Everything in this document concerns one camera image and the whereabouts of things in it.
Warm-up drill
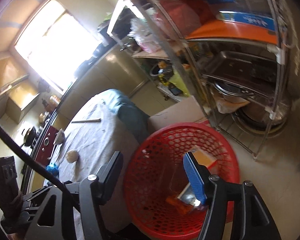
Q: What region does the white paper ball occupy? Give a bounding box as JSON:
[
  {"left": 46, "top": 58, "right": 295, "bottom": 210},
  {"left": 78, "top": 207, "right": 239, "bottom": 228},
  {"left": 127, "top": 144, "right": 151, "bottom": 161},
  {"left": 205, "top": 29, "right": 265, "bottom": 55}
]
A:
[{"left": 65, "top": 150, "right": 79, "bottom": 163}]

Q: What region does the blue plastic bag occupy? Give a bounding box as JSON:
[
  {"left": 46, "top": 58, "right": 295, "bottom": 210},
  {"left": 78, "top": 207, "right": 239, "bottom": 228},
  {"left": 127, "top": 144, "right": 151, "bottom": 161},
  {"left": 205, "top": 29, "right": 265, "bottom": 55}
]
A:
[{"left": 46, "top": 163, "right": 59, "bottom": 178}]

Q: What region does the blue white carton box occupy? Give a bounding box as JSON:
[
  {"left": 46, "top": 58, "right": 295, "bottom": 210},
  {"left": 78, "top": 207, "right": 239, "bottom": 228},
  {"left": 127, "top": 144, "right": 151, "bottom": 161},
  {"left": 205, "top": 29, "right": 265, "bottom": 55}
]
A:
[{"left": 177, "top": 183, "right": 201, "bottom": 207}]

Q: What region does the red yellow medicine box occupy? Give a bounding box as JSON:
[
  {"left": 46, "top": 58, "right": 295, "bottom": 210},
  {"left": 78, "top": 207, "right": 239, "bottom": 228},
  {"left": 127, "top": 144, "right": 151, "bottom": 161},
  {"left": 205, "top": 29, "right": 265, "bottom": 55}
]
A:
[{"left": 190, "top": 145, "right": 217, "bottom": 169}]

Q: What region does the orange red plastic wrapper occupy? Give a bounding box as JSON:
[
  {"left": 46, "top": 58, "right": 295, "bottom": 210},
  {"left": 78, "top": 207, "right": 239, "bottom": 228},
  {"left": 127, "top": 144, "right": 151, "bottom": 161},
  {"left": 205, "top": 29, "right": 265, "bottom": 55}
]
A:
[{"left": 166, "top": 196, "right": 193, "bottom": 215}]

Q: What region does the red plastic trash basket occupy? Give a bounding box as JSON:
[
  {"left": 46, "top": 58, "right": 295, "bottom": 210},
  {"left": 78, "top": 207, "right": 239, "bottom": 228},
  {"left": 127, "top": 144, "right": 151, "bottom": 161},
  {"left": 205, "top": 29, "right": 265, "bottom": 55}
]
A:
[{"left": 123, "top": 122, "right": 240, "bottom": 239}]

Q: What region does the dark red built-in oven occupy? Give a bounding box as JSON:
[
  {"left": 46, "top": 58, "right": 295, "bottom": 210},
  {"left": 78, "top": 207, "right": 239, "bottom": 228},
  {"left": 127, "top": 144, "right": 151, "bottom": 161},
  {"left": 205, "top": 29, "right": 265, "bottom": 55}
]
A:
[{"left": 34, "top": 126, "right": 58, "bottom": 166}]

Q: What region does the white ceramic bowl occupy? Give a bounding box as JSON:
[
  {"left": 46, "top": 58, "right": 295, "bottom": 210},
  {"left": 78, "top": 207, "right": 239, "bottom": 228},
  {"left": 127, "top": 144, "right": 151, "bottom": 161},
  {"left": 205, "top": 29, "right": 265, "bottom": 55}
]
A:
[{"left": 53, "top": 129, "right": 65, "bottom": 145}]

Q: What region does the black wok with lid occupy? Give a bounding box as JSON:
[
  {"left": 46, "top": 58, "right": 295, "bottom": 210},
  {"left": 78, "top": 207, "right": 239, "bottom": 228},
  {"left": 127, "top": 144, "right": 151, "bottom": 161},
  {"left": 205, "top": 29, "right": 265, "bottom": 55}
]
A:
[{"left": 21, "top": 126, "right": 37, "bottom": 148}]

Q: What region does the long wooden stick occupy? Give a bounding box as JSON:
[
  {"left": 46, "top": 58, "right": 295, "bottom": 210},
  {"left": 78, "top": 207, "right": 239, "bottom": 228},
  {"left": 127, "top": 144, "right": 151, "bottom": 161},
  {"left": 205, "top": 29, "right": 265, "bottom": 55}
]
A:
[{"left": 71, "top": 118, "right": 101, "bottom": 124}]

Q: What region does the cardboard box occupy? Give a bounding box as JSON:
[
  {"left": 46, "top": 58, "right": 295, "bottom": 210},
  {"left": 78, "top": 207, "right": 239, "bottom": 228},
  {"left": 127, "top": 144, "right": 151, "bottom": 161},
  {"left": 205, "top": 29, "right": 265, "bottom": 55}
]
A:
[{"left": 148, "top": 96, "right": 210, "bottom": 135}]

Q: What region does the blue undercloth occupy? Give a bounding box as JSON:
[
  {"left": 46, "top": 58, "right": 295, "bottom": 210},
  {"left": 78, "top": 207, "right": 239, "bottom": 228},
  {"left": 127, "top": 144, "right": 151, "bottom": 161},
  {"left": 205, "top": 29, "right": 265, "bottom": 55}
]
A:
[{"left": 108, "top": 89, "right": 149, "bottom": 144}]

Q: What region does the metal storage rack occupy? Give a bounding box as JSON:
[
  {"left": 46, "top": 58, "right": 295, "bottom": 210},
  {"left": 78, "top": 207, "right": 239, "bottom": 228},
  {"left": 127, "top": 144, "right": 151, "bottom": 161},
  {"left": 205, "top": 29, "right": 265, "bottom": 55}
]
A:
[{"left": 107, "top": 0, "right": 293, "bottom": 157}]

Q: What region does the pink white plastic bag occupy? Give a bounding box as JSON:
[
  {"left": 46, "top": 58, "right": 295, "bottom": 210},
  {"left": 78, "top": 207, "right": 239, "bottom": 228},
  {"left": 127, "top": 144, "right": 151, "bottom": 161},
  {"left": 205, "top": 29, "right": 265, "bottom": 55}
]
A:
[{"left": 128, "top": 18, "right": 161, "bottom": 53}]

